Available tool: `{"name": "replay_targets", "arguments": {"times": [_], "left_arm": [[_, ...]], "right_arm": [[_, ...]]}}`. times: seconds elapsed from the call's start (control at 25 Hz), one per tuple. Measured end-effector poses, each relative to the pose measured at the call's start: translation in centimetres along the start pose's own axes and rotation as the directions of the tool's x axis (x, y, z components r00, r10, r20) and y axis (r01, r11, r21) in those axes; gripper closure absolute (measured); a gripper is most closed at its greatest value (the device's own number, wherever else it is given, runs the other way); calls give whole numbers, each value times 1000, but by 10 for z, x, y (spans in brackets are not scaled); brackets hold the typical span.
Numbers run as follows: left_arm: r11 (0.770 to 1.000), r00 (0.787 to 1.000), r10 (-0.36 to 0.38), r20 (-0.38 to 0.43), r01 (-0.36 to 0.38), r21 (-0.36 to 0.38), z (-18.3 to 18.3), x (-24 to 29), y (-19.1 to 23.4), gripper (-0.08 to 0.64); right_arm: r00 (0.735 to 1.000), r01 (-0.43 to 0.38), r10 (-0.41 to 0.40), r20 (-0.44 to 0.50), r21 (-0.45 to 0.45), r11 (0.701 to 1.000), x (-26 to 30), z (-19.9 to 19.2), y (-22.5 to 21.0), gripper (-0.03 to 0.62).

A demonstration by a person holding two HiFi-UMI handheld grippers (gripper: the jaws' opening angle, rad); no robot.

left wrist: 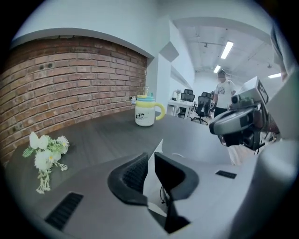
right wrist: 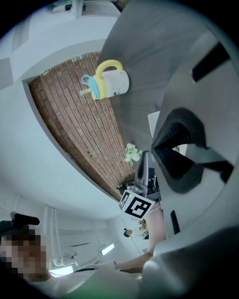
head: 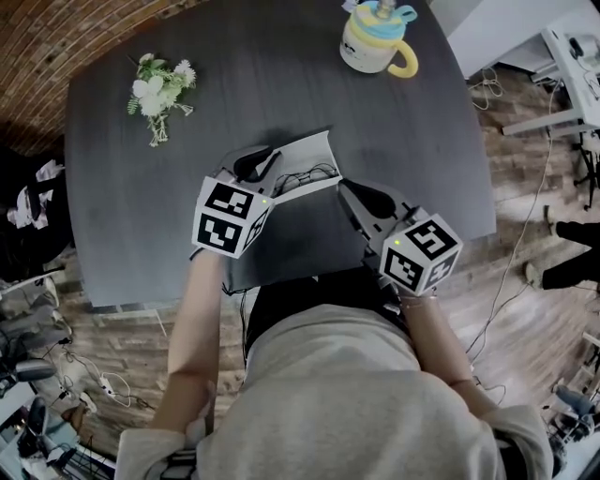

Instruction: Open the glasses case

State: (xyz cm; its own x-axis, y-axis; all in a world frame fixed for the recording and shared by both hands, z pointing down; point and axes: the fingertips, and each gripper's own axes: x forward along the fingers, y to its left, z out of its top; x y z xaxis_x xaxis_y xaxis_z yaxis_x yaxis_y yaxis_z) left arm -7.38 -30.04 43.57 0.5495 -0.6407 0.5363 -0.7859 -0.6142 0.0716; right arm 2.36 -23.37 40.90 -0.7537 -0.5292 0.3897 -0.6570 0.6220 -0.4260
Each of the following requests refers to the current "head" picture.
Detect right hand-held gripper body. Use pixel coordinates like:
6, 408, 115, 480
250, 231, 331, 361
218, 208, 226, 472
361, 200, 465, 298

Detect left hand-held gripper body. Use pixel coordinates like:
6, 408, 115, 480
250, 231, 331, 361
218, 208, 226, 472
189, 168, 277, 261

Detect white glasses case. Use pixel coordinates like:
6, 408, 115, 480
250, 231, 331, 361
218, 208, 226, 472
262, 129, 342, 203

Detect person's left forearm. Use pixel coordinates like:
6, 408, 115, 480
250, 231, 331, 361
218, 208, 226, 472
149, 250, 226, 437

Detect person's right forearm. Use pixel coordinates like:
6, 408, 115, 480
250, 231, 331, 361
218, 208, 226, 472
400, 292, 498, 423

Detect black eyeglasses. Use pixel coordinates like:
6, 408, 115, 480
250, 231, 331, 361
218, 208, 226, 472
276, 162, 339, 193

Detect person's black trousers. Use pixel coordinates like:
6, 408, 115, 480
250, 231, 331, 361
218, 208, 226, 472
243, 269, 404, 357

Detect dark grey table white legs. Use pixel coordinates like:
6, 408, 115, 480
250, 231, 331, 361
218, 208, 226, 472
64, 0, 498, 308

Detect white flower bouquet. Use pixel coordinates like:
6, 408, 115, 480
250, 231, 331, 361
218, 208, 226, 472
126, 52, 197, 149

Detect person's grey shirt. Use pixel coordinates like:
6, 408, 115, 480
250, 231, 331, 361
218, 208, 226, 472
114, 303, 554, 480

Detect pink patterned cloth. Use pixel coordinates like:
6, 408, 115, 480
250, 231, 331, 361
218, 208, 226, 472
7, 158, 67, 231

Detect black swivel chair base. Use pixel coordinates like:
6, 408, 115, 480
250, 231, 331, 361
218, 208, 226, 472
571, 135, 600, 210

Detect white side desk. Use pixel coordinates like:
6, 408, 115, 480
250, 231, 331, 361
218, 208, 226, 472
0, 274, 53, 295

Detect black office chair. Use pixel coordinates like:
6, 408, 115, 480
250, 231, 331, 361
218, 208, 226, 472
0, 144, 76, 282

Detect cream mug yellow handle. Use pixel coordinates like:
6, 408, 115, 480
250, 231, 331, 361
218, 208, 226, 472
338, 0, 420, 80

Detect white coiled cable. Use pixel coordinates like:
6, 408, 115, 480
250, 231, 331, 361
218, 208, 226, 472
470, 67, 503, 112

